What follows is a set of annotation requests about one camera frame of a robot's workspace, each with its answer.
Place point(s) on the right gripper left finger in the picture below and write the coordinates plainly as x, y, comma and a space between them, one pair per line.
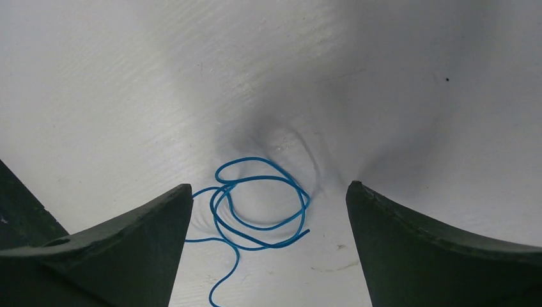
129, 260

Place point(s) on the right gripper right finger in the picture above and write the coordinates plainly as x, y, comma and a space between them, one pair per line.
411, 259

